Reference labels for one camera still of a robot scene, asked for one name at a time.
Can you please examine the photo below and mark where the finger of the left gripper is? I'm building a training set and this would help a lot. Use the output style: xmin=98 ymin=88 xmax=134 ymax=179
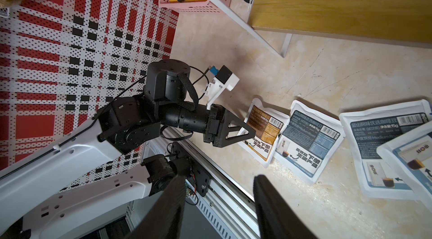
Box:
xmin=220 ymin=110 xmax=256 ymax=146

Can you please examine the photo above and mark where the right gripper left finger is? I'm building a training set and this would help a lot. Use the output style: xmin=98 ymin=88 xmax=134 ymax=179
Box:
xmin=126 ymin=176 xmax=186 ymax=239

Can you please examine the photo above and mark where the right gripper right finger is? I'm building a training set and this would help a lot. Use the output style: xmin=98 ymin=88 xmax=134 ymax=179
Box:
xmin=253 ymin=175 xmax=317 ymax=239

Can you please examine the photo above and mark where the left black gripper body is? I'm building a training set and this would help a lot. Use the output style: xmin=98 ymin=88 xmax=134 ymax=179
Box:
xmin=203 ymin=104 xmax=229 ymax=147

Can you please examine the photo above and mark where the brown coffee bag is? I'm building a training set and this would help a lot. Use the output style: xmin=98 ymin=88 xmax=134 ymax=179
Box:
xmin=238 ymin=98 xmax=290 ymax=168

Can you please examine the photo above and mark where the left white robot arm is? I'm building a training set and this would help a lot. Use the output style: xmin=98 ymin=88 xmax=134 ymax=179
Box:
xmin=1 ymin=59 xmax=255 ymax=233

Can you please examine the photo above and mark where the grey coffee bag left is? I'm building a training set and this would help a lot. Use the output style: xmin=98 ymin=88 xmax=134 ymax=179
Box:
xmin=274 ymin=100 xmax=346 ymax=185

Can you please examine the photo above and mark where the grey coffee bag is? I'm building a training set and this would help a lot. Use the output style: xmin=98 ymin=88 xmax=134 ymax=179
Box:
xmin=377 ymin=122 xmax=432 ymax=210
xmin=339 ymin=99 xmax=432 ymax=201
xmin=274 ymin=100 xmax=346 ymax=185

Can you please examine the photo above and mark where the grey coffee bag middle lower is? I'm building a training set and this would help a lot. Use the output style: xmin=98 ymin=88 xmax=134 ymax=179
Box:
xmin=339 ymin=99 xmax=432 ymax=201

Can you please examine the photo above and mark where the grey coffee bag middle upper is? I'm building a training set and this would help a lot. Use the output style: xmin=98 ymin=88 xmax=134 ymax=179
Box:
xmin=377 ymin=122 xmax=432 ymax=210

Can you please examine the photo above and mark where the yellow two-tier shelf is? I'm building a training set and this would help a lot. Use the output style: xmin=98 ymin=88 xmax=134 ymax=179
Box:
xmin=171 ymin=0 xmax=432 ymax=58

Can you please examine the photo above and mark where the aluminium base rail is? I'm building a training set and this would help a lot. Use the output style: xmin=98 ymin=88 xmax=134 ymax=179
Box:
xmin=124 ymin=127 xmax=262 ymax=239

